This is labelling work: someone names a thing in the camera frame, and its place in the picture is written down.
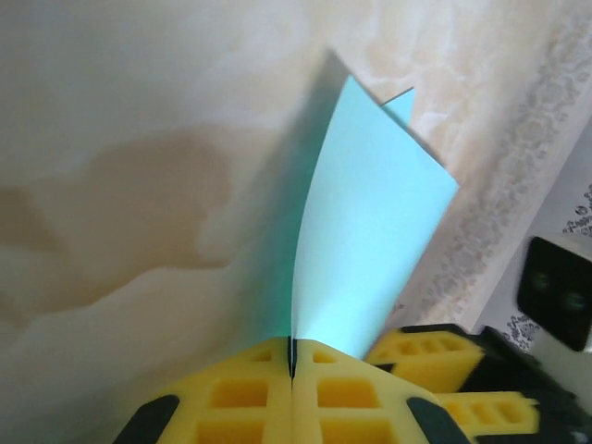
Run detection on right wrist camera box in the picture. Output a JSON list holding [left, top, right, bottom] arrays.
[[513, 232, 592, 371]]

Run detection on teal square paper sheet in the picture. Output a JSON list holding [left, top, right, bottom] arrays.
[[252, 76, 461, 361]]

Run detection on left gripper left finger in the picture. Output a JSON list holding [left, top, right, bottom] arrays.
[[112, 336, 294, 444]]

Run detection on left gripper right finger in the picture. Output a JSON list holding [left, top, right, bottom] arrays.
[[291, 337, 471, 444]]

